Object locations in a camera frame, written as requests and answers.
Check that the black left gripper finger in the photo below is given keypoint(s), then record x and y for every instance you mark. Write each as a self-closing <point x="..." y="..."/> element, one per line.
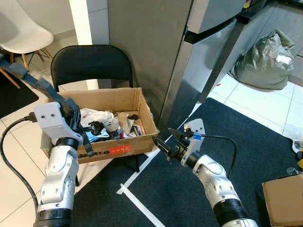
<point x="81" y="116"/>
<point x="69" y="106"/>

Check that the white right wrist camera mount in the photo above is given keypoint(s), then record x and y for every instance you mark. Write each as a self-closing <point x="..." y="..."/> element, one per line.
<point x="196" y="127"/>

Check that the small plain cardboard box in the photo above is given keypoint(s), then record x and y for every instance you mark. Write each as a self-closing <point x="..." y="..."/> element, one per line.
<point x="284" y="201"/>

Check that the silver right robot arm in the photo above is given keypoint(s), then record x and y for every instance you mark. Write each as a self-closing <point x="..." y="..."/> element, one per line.
<point x="213" y="175"/>

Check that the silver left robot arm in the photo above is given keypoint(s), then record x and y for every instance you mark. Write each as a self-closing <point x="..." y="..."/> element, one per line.
<point x="57" y="179"/>

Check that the black floor mat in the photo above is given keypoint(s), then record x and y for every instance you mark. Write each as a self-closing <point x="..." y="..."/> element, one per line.
<point x="14" y="97"/>

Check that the crumpled white plastic bag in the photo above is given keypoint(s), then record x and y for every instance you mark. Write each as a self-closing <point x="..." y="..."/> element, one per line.
<point x="94" y="115"/>

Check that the grey-green filled rubbish bag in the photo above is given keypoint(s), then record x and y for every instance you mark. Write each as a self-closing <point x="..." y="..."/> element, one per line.
<point x="258" y="68"/>

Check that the clear plastic wrapper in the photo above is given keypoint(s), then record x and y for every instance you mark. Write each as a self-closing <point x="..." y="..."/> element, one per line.
<point x="296" y="139"/>

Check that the grey cabinet with black counter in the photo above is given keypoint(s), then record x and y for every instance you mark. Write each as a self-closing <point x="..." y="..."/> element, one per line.
<point x="258" y="38"/>

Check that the cardboard box with red label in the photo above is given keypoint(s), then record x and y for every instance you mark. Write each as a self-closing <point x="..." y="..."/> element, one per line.
<point x="128" y="149"/>

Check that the grey steel fridge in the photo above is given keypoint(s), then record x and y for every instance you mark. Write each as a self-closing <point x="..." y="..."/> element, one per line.
<point x="142" y="47"/>

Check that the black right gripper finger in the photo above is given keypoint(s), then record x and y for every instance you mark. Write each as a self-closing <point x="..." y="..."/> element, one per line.
<point x="162" y="147"/>
<point x="176" y="134"/>

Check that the dark grey foam strip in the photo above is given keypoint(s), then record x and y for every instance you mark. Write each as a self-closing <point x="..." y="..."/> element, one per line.
<point x="40" y="84"/>

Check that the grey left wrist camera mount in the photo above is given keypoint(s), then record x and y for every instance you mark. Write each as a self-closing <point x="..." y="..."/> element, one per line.
<point x="49" y="118"/>

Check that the black folding chair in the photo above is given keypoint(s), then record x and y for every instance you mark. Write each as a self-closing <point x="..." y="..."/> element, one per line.
<point x="92" y="64"/>

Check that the grey tape roll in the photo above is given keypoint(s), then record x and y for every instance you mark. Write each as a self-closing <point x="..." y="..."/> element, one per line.
<point x="112" y="126"/>

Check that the white floor tape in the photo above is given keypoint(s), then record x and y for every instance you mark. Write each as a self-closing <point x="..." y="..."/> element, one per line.
<point x="142" y="206"/>

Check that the blue and white packet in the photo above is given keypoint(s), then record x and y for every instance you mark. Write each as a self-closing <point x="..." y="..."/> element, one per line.
<point x="98" y="136"/>

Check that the small black plastic piece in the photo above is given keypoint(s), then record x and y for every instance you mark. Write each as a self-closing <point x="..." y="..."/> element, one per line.
<point x="96" y="127"/>

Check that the white chair with wooden legs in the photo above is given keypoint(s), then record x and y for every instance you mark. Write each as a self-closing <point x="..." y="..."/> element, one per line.
<point x="21" y="28"/>

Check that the dark blue rug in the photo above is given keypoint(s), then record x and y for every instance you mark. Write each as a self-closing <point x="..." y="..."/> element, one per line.
<point x="236" y="142"/>

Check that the crumpled brown paper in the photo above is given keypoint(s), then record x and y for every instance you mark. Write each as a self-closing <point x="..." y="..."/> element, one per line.
<point x="129" y="124"/>

